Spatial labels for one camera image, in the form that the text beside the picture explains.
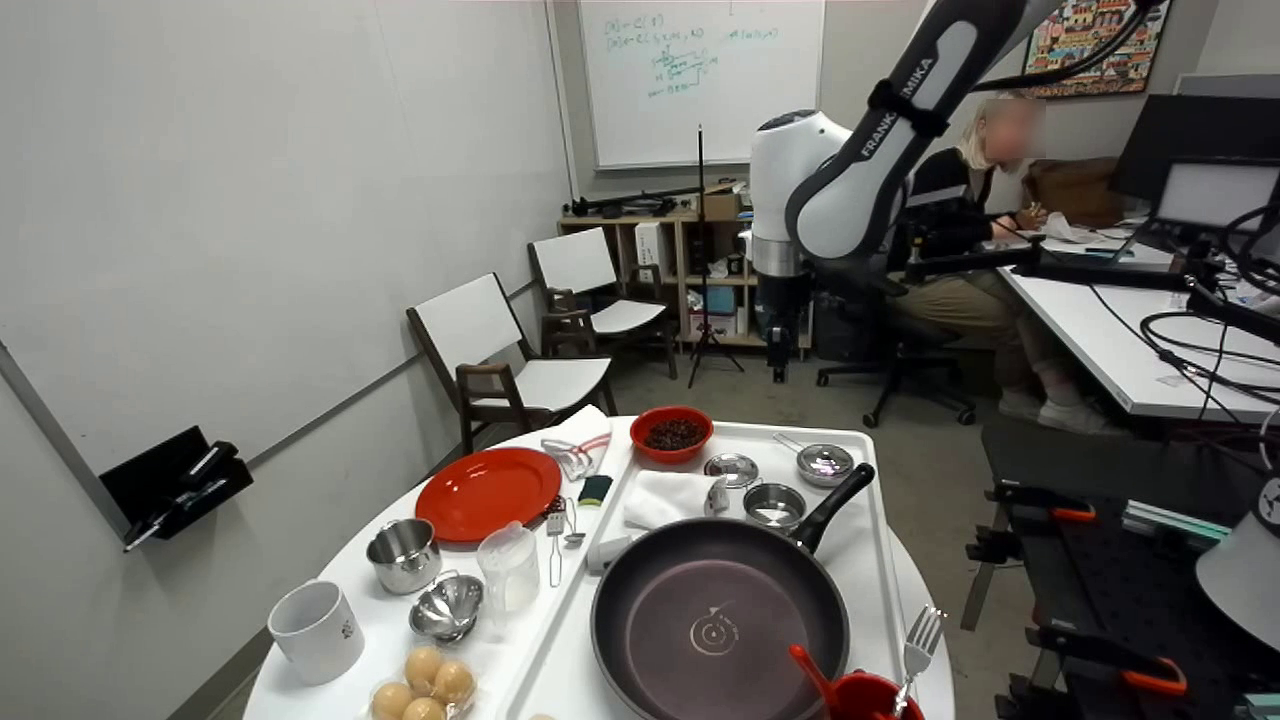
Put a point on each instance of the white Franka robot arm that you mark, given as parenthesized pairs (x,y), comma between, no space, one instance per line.
(855,202)

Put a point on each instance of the dark beans pile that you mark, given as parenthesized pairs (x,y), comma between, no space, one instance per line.
(674,429)

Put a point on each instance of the white red-striped towel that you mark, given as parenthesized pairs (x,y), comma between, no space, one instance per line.
(579,429)

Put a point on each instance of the red bowl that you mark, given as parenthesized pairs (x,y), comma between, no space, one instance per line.
(670,458)

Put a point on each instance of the black tripod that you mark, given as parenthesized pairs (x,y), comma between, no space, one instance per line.
(700,266)

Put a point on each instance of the white seat wooden chair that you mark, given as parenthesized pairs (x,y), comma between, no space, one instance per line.
(572,263)
(467,322)

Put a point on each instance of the black sponge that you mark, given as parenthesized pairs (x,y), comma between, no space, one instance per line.
(595,491)

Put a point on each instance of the white cloth towel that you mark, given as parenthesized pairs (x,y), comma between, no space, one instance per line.
(662,504)

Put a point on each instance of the wooden shelf unit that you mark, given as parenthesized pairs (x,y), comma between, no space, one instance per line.
(721,206)

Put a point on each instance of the red plate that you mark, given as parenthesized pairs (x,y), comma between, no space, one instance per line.
(487,499)

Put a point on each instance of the clear plastic cup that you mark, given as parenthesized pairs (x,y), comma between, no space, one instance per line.
(510,573)

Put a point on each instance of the black frying pan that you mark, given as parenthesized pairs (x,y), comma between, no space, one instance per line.
(721,624)

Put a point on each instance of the black office chair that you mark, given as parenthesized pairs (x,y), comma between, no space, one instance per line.
(920,386)

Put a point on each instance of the white tray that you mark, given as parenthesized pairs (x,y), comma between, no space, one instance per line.
(855,562)

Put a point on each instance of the silver metal cup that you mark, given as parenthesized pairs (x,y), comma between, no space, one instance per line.
(402,562)

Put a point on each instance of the silver metal bowl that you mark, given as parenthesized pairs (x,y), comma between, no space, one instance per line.
(445,609)

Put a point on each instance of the red plastic utensil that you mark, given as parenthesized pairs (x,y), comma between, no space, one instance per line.
(811,660)

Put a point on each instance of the beige bread roll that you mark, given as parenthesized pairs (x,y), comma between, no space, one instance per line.
(459,684)
(424,664)
(424,711)
(391,703)

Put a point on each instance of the silver fork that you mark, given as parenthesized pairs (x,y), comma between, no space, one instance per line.
(920,633)

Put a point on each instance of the red cup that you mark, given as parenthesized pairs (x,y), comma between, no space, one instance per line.
(865,703)

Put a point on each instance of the white mug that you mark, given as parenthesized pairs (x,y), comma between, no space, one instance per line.
(321,633)

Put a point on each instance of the seated person brown jacket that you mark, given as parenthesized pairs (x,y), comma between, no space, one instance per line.
(1066,194)

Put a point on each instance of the orange black clamp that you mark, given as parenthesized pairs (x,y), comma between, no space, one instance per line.
(1072,514)
(1152,682)

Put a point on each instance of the white desk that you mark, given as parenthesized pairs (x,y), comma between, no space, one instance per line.
(1105,344)

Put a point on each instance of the black workbench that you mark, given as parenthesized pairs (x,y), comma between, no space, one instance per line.
(1146,584)

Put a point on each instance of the teal bar tool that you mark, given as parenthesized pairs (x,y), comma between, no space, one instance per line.
(1174,522)

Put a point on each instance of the black computer monitor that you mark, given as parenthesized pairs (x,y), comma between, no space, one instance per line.
(1184,127)

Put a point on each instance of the laptop with lit screen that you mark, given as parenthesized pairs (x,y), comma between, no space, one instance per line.
(1214,194)

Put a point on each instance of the white plastic cover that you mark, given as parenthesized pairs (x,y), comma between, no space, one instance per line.
(1246,573)

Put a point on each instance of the large wall whiteboard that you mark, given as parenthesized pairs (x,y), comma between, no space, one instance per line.
(693,82)

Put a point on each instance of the black wall holder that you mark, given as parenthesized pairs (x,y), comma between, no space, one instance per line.
(161,483)

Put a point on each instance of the colourful wall poster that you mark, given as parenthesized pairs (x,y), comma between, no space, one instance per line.
(1093,46)

